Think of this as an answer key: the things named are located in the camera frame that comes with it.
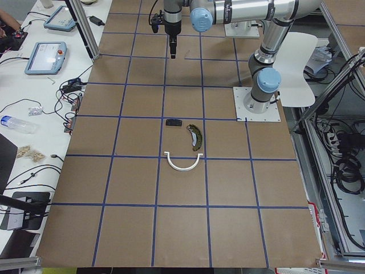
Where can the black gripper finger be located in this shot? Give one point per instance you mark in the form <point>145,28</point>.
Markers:
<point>173,50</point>

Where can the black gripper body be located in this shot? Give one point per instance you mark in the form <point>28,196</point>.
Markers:
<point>172,28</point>

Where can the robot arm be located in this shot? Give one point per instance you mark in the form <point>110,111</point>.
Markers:
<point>280,16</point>

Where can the dark grey brake pad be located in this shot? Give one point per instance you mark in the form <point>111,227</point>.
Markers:
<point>174,122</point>

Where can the black power adapter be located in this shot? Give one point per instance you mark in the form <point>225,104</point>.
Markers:
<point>97,21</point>

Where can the white round plate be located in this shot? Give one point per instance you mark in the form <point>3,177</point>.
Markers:
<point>88,2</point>

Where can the olive curved brake shoe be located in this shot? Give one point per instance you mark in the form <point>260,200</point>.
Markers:
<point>196,136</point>

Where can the far blue teach pendant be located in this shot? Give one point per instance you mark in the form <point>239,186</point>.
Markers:
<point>60,19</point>

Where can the blue teach pendant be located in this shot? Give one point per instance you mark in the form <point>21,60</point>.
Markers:
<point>46,58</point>
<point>60,19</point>

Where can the white plastic chair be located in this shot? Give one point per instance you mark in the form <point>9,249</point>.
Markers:
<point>291,59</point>

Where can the near blue teach pendant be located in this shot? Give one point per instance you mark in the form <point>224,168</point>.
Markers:
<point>46,58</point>

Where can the clear plastic water bottle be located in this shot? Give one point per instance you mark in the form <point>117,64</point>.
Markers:
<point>18,125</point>

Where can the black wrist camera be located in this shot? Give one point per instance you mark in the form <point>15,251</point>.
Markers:
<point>156,21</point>

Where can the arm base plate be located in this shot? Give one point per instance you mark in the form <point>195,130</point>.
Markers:
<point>249,110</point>
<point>244,29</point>

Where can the aluminium frame post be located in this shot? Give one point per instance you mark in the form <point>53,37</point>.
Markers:
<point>79,16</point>

